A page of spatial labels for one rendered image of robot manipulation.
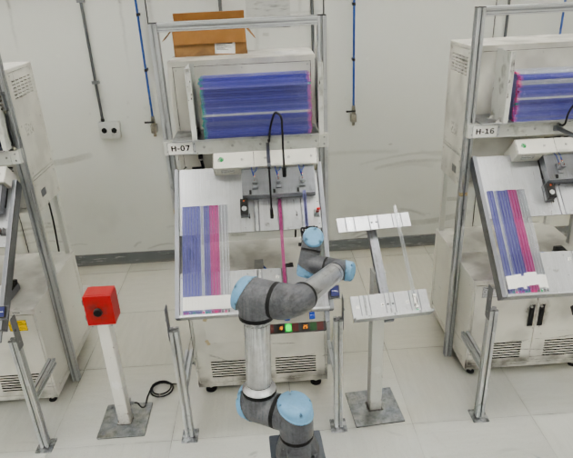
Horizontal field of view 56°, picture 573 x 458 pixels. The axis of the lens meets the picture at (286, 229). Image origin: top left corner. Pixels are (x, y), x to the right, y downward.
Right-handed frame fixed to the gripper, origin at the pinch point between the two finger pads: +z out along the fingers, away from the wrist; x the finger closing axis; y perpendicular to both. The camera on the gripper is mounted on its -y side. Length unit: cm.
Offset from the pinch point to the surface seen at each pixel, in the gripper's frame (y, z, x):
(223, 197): 25.2, 19.2, 37.5
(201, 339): -44, 48, 55
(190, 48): 101, 27, 50
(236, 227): 10.4, 15.4, 31.6
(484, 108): 64, 29, -94
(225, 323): -37, 44, 42
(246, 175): 34.3, 15.4, 25.6
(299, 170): 35.2, 13.5, 1.0
